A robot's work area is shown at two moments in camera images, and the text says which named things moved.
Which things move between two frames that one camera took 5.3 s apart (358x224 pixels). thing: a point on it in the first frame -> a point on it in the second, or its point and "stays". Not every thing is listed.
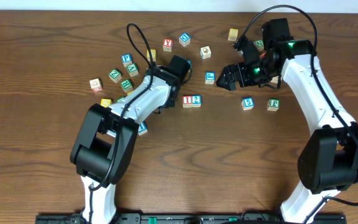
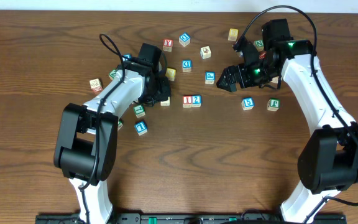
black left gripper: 173,103 -> 164,96
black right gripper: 245,80 stays
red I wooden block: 187,101 stays
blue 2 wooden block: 196,101 stays
